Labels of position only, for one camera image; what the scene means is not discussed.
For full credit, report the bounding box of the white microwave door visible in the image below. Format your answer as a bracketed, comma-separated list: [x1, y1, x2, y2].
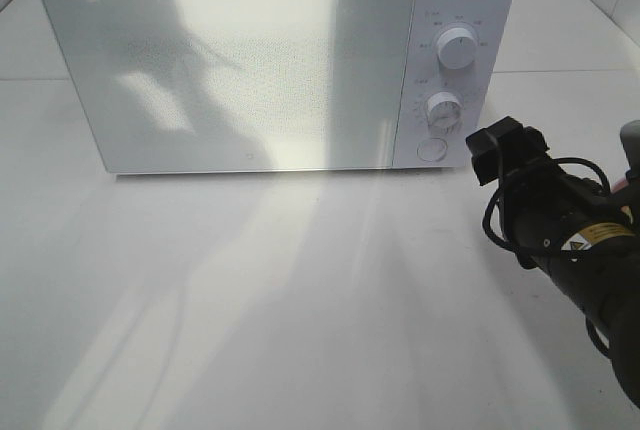
[42, 0, 414, 175]

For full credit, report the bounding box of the lower white timer knob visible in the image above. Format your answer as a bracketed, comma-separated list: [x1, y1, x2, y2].
[425, 91, 462, 130]

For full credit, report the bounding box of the round white door button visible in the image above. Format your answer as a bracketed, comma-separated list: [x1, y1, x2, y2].
[416, 137, 448, 162]

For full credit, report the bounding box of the white microwave oven body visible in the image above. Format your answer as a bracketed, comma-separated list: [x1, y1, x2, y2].
[42, 0, 517, 182]

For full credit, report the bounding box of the pink plate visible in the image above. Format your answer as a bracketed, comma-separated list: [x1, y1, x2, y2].
[612, 177, 633, 220]

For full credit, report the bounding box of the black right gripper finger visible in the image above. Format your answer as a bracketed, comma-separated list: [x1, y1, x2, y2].
[466, 117, 524, 186]
[519, 126, 550, 166]

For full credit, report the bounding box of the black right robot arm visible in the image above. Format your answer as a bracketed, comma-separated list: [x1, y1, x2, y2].
[466, 117, 639, 404]

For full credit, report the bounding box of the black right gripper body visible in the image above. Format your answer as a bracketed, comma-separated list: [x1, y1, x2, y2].
[492, 151, 600, 250]

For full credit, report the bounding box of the upper white power knob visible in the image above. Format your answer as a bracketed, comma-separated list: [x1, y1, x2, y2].
[435, 24, 479, 70]

